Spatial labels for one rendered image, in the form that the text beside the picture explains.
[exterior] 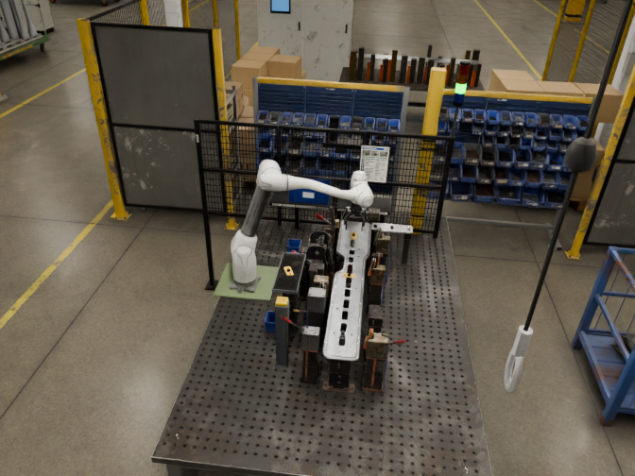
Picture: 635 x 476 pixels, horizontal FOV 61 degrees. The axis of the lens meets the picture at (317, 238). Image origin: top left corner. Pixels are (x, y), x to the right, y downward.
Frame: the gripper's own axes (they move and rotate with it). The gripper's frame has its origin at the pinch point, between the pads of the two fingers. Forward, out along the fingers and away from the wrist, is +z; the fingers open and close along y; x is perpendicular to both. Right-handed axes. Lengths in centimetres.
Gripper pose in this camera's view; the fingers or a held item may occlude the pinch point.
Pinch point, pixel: (353, 227)
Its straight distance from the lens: 366.8
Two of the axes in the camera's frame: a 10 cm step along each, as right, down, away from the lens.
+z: -0.5, 8.4, 5.4
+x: 1.1, -5.3, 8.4
